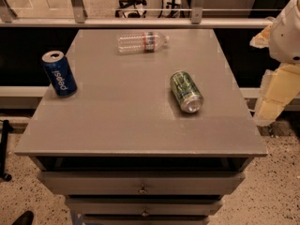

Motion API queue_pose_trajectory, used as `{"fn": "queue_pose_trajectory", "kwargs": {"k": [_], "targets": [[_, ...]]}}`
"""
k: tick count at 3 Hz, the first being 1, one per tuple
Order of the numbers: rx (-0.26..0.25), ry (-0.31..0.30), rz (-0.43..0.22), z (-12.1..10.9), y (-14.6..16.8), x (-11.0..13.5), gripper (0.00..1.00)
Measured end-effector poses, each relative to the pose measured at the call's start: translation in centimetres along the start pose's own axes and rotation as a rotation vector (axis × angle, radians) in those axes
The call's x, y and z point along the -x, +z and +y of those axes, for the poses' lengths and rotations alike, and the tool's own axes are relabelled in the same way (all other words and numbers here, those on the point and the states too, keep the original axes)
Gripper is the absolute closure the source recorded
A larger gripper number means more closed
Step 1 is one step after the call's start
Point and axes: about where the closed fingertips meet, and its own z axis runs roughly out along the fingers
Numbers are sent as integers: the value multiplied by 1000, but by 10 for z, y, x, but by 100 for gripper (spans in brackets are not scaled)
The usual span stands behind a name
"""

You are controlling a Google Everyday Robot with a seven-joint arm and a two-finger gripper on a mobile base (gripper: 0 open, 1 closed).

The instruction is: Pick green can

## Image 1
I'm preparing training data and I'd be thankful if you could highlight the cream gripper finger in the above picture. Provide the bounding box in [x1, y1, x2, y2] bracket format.
[253, 63, 300, 127]

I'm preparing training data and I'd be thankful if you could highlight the green soda can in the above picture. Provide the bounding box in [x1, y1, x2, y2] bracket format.
[170, 71, 204, 113]

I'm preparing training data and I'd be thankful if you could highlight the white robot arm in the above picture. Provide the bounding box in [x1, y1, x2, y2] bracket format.
[249, 0, 300, 127]

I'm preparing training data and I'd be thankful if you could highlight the blue Pepsi can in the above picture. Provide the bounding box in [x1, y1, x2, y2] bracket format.
[41, 51, 77, 98]

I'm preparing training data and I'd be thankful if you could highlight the grey drawer cabinet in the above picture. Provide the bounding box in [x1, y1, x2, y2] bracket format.
[14, 28, 269, 225]

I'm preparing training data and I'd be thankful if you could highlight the clear plastic water bottle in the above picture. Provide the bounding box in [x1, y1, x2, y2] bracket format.
[117, 31, 170, 54]

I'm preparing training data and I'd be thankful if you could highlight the black office chair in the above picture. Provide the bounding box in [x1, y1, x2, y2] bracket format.
[114, 0, 147, 18]

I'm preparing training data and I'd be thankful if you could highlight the top grey drawer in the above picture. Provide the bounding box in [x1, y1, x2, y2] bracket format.
[37, 172, 245, 195]

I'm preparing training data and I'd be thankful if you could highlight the grey drawer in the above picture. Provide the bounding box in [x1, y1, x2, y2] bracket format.
[37, 172, 245, 195]
[67, 197, 223, 216]
[83, 215, 209, 225]

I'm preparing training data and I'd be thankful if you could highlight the middle grey drawer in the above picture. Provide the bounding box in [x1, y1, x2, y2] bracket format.
[67, 197, 223, 216]

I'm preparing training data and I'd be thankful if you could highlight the bottom grey drawer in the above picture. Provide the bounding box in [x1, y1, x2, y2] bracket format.
[83, 215, 209, 225]

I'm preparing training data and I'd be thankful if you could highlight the glass railing with metal posts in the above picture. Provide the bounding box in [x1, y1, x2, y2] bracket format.
[0, 0, 300, 29]

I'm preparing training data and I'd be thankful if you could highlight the black stand base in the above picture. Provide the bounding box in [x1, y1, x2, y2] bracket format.
[0, 120, 13, 182]

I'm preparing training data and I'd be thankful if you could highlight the black shoe tip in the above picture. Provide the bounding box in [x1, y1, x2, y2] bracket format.
[12, 211, 34, 225]

